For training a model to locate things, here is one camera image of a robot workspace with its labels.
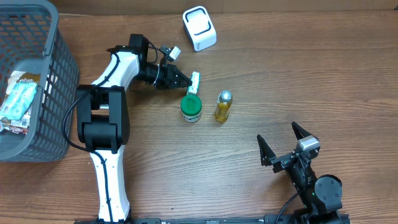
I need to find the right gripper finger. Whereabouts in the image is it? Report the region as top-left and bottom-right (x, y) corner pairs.
(292, 121), (312, 140)
(257, 134), (276, 166)

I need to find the small teal tissue pack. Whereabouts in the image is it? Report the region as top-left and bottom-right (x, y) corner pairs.
(187, 72), (200, 95)

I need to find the green lid jar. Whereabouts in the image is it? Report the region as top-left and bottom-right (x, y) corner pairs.
(180, 95), (202, 123)

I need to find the yellow drink bottle silver cap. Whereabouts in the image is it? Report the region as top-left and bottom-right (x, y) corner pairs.
(215, 90), (233, 123)

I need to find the brown nut pouch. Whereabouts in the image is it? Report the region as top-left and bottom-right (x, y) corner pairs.
(1, 71), (40, 135)

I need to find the mint green snack packet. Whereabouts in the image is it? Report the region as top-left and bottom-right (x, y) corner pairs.
(1, 82), (37, 121)

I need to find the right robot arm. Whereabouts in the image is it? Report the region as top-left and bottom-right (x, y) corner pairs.
(257, 122), (349, 223)

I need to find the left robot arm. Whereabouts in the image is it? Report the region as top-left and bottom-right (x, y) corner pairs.
(73, 34), (192, 223)

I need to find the white barcode scanner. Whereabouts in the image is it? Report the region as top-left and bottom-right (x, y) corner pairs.
(182, 6), (217, 52)

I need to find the grey plastic shopping basket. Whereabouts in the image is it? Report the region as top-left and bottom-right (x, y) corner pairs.
(1, 0), (80, 162)

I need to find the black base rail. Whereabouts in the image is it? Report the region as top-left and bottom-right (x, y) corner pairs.
(74, 215), (351, 224)

